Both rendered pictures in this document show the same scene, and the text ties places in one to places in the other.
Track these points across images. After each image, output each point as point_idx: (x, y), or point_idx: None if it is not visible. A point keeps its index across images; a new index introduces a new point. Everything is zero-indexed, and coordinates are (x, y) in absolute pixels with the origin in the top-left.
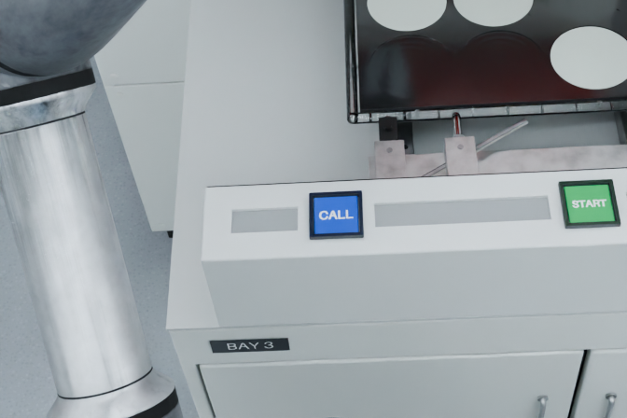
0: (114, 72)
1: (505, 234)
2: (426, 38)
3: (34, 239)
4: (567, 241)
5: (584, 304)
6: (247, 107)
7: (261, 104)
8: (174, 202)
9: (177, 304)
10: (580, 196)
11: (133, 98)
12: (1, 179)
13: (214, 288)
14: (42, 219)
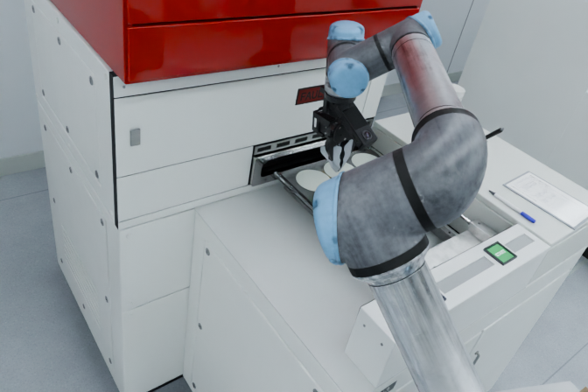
0: (130, 301)
1: (488, 276)
2: None
3: (438, 337)
4: (508, 270)
5: (496, 304)
6: (289, 276)
7: (294, 271)
8: (143, 376)
9: (346, 388)
10: (495, 251)
11: (137, 315)
12: (407, 308)
13: (389, 360)
14: (441, 322)
